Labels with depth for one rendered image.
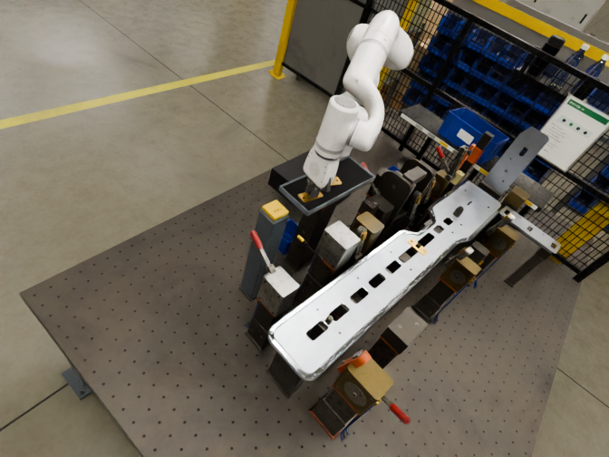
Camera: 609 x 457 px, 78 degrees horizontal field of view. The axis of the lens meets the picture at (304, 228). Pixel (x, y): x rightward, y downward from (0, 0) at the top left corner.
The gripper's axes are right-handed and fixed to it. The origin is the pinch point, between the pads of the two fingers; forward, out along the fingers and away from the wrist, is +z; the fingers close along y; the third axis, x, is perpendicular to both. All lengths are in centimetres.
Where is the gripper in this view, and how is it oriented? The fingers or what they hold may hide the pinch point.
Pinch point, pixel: (313, 189)
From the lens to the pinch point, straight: 121.3
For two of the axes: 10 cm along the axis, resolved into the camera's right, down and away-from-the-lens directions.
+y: 5.8, 6.9, -4.3
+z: -2.6, 6.6, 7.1
